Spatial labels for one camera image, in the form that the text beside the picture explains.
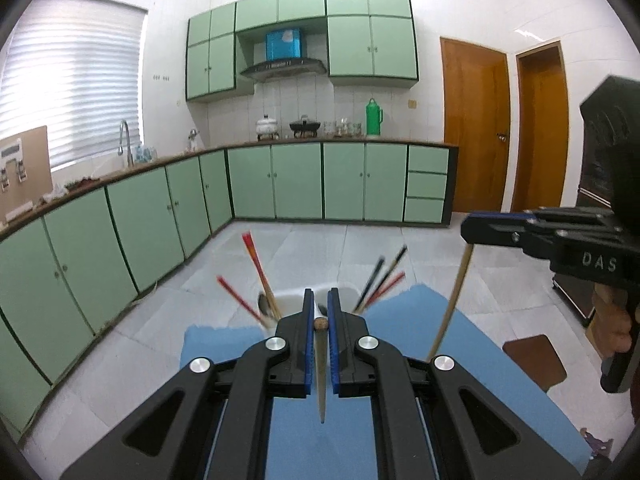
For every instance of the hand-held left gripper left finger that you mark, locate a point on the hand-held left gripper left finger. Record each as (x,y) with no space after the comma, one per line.
(310,345)

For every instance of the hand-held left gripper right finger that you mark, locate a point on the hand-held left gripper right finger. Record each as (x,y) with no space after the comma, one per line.
(334,345)

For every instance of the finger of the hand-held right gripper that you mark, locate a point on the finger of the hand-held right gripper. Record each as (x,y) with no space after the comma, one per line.
(492,230)

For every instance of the light wooden chopstick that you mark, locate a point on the light wooden chopstick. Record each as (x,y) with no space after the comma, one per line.
(452,300)
(321,360)

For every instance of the white two-compartment utensil holder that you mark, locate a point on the white two-compartment utensil holder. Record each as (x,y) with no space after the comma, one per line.
(295,300)

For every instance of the group of chopsticks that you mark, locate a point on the group of chopsticks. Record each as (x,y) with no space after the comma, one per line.
(257,266)

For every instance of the person's right hand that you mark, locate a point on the person's right hand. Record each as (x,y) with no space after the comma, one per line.
(612,327)

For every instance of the metal spoon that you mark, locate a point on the metal spoon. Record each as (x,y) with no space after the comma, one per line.
(265,305)

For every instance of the blue mat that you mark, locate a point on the blue mat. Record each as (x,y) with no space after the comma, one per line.
(225,345)

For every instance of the wooden door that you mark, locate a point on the wooden door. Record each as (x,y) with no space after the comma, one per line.
(542,130)
(475,130)

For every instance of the brown stool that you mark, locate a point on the brown stool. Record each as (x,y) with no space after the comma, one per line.
(535,360)

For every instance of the green thermos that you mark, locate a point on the green thermos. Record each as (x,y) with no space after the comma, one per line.
(374,119)

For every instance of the glass jar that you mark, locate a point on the glass jar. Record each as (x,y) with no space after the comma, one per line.
(342,128)
(328,129)
(355,130)

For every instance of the colourful patterned object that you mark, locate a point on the colourful patterned object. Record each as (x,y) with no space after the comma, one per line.
(596,444)

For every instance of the green base cabinets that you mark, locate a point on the green base cabinets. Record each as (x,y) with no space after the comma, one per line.
(140,220)

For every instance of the black pot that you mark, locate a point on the black pot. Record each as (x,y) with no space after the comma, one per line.
(305,126)

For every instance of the white pot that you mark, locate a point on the white pot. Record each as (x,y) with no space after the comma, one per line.
(267,127)

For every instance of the clear containers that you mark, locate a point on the clear containers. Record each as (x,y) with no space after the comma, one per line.
(146,155)

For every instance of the range hood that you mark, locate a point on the range hood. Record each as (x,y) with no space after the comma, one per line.
(282,67)

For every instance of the metal faucet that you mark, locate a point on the metal faucet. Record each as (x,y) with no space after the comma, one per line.
(126,135)

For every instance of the blue box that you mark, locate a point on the blue box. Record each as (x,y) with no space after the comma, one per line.
(283,44)

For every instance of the rumpled cloth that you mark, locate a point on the rumpled cloth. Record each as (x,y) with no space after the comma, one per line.
(75,186)

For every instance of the cardboard board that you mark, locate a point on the cardboard board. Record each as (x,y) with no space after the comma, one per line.
(35,175)

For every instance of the white window blind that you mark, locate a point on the white window blind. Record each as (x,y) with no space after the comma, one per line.
(75,85)

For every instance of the green wall cabinets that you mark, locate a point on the green wall cabinets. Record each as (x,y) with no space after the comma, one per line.
(350,45)

